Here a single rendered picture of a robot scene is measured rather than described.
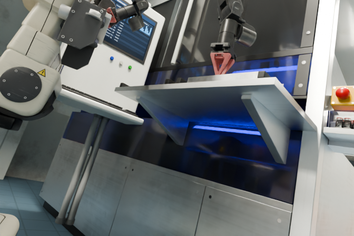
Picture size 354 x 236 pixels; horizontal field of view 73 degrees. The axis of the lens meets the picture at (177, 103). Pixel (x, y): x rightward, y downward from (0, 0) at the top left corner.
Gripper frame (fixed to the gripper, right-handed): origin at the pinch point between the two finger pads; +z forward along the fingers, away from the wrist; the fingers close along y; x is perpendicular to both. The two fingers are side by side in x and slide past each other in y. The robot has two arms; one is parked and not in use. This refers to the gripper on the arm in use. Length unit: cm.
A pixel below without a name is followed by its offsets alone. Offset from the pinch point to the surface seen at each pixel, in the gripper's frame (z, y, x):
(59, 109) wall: 6, 132, 272
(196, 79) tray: 3.5, -4.1, 5.7
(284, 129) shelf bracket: 11.3, 20.2, -19.9
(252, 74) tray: 3.2, -9.1, -13.1
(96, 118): 19, 28, 82
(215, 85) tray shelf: 7.3, -10.0, -3.6
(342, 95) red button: -2.8, 20.1, -36.0
